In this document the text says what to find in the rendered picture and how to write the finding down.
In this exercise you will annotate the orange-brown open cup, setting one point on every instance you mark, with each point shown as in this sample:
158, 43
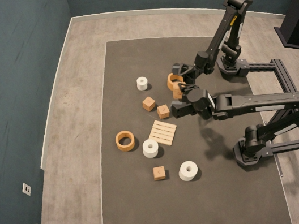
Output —
125, 134

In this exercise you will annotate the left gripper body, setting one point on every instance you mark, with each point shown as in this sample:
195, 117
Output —
187, 90

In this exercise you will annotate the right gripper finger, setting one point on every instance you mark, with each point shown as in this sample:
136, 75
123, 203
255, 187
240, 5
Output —
188, 69

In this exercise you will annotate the small square wooden pallet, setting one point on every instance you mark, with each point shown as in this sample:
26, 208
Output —
162, 132

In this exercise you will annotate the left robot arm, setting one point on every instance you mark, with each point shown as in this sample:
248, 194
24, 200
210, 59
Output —
226, 106

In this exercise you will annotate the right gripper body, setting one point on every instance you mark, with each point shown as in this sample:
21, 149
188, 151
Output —
190, 77

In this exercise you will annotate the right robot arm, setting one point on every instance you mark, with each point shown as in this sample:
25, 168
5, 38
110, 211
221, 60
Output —
233, 19

